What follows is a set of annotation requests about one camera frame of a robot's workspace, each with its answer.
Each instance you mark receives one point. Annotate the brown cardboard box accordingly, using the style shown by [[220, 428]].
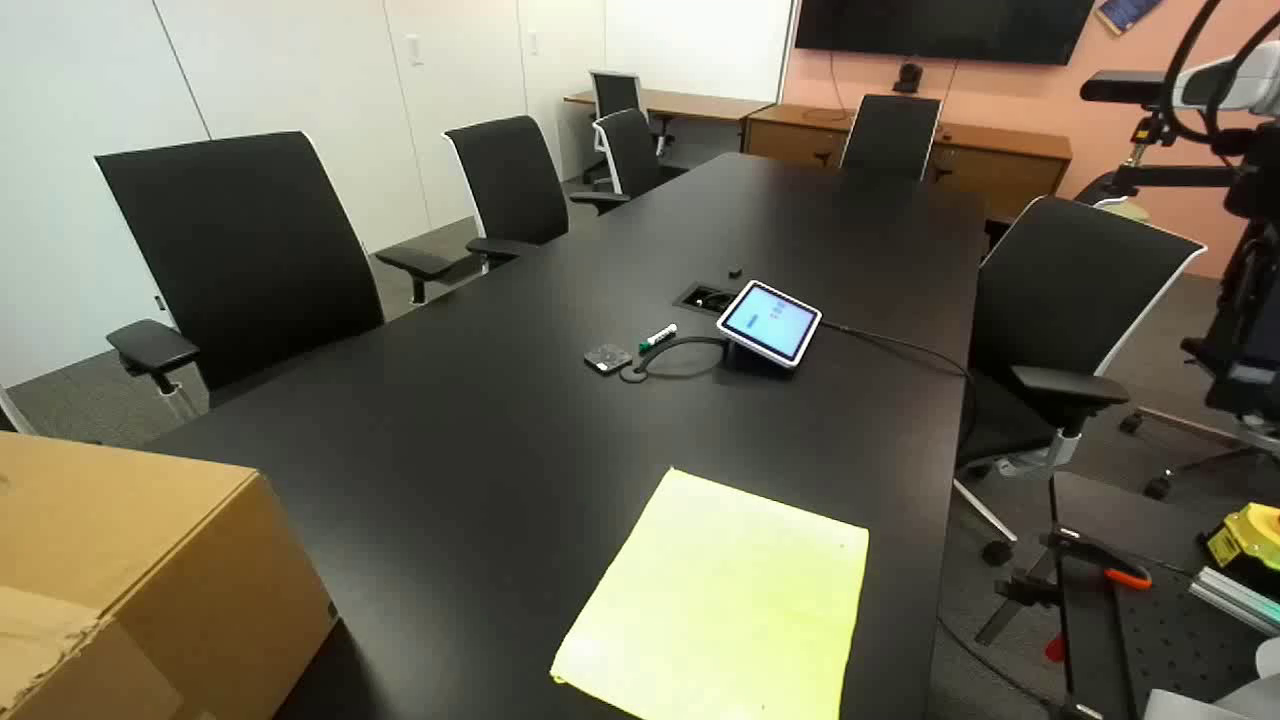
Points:
[[120, 574]]

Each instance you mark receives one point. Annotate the wooden side desk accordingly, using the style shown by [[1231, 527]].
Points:
[[681, 106]]

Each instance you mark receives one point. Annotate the yellow towel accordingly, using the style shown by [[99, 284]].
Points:
[[722, 602]]

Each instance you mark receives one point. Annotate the black chair with chrome base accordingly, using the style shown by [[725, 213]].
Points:
[[1245, 385]]

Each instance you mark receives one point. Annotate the yellow plastic object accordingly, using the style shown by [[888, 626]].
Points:
[[1251, 532]]

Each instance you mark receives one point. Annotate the white framed tablet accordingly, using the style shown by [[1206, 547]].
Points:
[[770, 323]]

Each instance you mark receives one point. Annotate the black conference camera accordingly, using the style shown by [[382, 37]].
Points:
[[910, 77]]

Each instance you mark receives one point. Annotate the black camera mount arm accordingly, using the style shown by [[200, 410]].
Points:
[[1174, 176]]

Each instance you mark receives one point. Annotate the black chair with white frame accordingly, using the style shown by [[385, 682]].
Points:
[[1065, 307]]

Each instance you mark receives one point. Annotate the white plastic object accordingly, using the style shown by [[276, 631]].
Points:
[[1225, 695]]

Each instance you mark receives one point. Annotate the black tripod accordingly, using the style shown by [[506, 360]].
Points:
[[1060, 602]]

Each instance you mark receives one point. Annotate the large black mesh office chair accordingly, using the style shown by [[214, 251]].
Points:
[[242, 252]]

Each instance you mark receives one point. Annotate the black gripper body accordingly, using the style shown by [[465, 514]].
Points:
[[1262, 240]]

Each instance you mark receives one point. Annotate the green capped marker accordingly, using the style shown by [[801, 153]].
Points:
[[658, 335]]

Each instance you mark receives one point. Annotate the pale flat bar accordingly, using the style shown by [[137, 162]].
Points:
[[1232, 599]]

